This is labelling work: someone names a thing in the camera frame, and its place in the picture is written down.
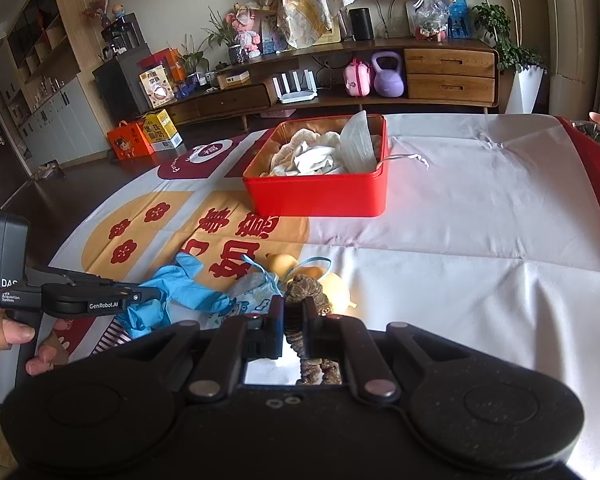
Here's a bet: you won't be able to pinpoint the purple kettlebell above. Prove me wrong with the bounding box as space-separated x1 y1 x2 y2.
371 51 406 98

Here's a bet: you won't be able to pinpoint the small potted plant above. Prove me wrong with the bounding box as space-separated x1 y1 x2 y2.
172 35 211 86

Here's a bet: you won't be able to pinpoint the white mesh cloth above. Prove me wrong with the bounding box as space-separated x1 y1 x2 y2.
267 142 353 177

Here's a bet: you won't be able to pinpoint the orange box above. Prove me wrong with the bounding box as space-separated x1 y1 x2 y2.
140 49 186 83

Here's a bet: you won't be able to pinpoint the wooden wall cabinet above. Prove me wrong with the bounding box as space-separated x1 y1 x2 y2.
0 0 111 176

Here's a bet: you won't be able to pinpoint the wooden TV cabinet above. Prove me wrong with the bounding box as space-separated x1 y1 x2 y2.
160 37 501 131

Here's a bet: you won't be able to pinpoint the light wooden drawer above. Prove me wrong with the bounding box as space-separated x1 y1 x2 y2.
404 49 496 78
407 74 496 101

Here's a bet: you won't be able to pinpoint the dark wooden drawer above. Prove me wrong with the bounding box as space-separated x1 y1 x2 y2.
197 85 273 116

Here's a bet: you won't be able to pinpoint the cream lace cloth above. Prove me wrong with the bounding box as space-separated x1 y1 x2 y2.
275 127 343 161

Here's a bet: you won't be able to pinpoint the tall potted tree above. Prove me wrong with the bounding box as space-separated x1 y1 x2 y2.
450 0 548 73

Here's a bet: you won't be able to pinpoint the blue printed face mask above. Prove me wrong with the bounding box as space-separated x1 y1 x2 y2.
200 254 332 330

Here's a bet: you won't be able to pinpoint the printed picture board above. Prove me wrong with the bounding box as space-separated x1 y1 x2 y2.
261 14 286 55

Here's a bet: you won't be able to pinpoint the beige standing air conditioner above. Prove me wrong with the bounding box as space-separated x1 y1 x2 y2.
540 0 600 116

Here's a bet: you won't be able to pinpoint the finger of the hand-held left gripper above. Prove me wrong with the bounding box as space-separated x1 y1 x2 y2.
127 285 162 316
27 265 131 289

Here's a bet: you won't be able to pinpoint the black coffee machine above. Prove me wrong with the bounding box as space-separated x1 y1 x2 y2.
100 14 143 61

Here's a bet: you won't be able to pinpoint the yellow carton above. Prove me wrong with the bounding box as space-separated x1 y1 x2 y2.
142 109 183 151

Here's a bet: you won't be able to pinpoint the white fan-shaped ornament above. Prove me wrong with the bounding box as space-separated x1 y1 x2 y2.
347 0 421 38

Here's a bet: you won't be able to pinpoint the blue nitrile glove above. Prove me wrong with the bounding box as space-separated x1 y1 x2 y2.
117 252 231 338

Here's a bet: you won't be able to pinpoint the cream printed carton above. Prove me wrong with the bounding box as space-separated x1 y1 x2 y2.
139 66 176 108

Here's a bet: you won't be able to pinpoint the potted plant in patterned pot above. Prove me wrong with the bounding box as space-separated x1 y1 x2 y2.
202 7 248 65

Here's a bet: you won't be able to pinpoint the pink small suitcase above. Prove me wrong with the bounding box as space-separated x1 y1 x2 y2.
343 58 372 97

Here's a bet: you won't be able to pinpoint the pink dried flowers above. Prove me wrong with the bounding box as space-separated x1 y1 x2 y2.
82 0 118 28

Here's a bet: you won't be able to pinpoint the small beige box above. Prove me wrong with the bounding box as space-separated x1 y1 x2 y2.
216 70 251 90

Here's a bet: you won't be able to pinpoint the clear plastic bag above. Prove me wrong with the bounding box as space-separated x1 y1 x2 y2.
411 0 453 41

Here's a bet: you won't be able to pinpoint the white router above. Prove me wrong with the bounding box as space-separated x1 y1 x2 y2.
272 71 318 105

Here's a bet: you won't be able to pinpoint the white planter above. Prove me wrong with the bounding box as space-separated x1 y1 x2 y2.
505 64 548 115

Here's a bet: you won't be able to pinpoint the black speaker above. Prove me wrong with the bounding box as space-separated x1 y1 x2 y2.
349 7 373 41

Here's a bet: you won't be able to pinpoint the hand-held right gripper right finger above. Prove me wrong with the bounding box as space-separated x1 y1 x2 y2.
302 297 461 402

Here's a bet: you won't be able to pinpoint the brown scrunchie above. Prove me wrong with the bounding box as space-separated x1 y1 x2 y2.
282 275 346 386

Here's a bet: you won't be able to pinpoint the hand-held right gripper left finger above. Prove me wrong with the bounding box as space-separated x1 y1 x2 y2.
145 295 285 402

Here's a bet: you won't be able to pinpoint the orange gift bag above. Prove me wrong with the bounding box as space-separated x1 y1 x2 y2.
106 121 156 162

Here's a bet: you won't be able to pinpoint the black cabinet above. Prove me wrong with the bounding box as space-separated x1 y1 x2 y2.
92 47 153 123

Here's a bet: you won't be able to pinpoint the yellow soft toy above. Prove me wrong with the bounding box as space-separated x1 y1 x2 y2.
265 252 357 313

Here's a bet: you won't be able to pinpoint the red tin box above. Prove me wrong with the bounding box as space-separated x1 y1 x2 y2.
242 114 388 218

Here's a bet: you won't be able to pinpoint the printed tablecloth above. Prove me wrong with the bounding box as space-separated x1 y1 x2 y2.
45 112 600 480

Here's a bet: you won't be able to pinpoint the pink doll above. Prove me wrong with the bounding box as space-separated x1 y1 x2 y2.
227 2 262 58

